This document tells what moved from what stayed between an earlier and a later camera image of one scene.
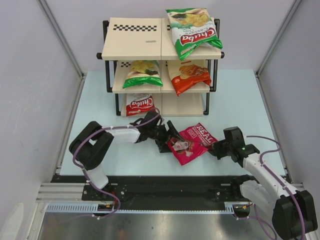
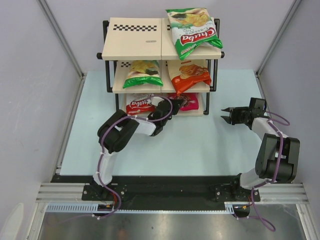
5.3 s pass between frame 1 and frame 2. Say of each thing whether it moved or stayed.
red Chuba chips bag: stayed
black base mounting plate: stayed
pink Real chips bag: moved
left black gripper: moved
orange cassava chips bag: stayed
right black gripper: moved
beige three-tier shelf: stayed
